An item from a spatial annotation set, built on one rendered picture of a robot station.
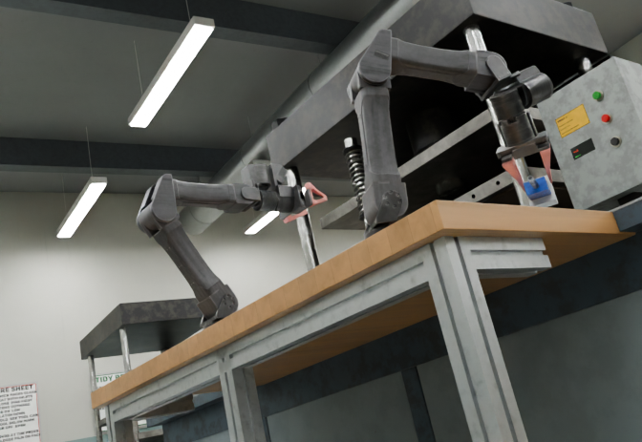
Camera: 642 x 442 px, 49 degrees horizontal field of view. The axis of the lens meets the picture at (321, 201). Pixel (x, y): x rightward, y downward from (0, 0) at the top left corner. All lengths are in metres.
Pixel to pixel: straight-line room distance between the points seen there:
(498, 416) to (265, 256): 9.39
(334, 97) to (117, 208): 6.84
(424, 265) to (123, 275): 8.47
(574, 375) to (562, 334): 0.07
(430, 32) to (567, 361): 1.58
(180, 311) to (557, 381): 5.14
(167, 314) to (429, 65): 5.05
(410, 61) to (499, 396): 0.73
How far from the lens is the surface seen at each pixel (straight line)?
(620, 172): 2.32
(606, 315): 1.32
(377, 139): 1.30
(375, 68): 1.35
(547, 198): 1.48
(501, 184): 2.49
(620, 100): 2.35
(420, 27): 2.71
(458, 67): 1.44
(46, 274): 9.09
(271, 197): 1.90
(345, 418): 1.82
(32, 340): 8.85
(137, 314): 6.17
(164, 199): 1.71
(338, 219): 3.16
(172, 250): 1.71
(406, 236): 0.93
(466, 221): 0.93
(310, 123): 3.14
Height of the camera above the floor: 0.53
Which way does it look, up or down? 19 degrees up
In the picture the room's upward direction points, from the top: 13 degrees counter-clockwise
